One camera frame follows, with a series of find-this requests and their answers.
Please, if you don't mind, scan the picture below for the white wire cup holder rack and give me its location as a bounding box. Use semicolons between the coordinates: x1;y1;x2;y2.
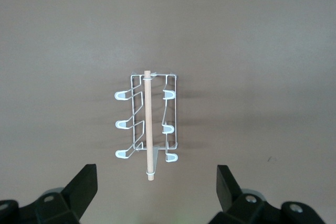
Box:
114;69;180;182

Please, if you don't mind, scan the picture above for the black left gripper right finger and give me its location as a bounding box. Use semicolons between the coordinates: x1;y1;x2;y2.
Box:
211;165;325;224

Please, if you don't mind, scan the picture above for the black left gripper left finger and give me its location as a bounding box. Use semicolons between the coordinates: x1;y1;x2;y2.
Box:
0;164;98;224

